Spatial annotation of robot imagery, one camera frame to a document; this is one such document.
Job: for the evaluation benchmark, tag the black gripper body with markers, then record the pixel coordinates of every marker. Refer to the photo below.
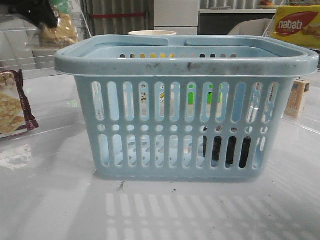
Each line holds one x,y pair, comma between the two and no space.
37,12

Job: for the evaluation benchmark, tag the packaged bread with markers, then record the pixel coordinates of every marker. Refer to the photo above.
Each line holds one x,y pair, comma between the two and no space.
65,34

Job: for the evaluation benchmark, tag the dark tissue pack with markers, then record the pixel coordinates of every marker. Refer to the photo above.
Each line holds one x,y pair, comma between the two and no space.
230,154

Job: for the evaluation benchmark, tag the light blue plastic basket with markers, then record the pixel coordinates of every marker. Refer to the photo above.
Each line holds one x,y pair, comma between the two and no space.
111,72

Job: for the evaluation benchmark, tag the clear acrylic left display shelf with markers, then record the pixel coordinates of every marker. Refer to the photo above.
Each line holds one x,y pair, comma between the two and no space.
20,49

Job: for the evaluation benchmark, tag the clear acrylic display shelf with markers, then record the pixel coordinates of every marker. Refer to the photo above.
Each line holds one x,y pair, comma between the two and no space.
268,73
20,49

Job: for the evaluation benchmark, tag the yellow popcorn paper cup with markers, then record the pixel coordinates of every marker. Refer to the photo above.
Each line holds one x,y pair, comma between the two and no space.
156,33

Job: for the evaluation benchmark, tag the brown cracker snack bag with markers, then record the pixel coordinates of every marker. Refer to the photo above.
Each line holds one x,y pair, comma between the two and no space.
16,116

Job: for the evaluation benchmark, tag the fruit plate on counter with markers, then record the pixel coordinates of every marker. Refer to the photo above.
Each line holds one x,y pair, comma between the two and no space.
267,5

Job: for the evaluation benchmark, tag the yellow nabati wafer box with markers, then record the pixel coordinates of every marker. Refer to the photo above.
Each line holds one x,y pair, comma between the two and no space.
298,25

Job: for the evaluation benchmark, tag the small beige carton box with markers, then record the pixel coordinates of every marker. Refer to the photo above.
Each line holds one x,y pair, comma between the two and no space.
296,102

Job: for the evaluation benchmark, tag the clear acrylic right display shelf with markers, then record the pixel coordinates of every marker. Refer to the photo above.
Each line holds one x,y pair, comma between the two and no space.
268,73

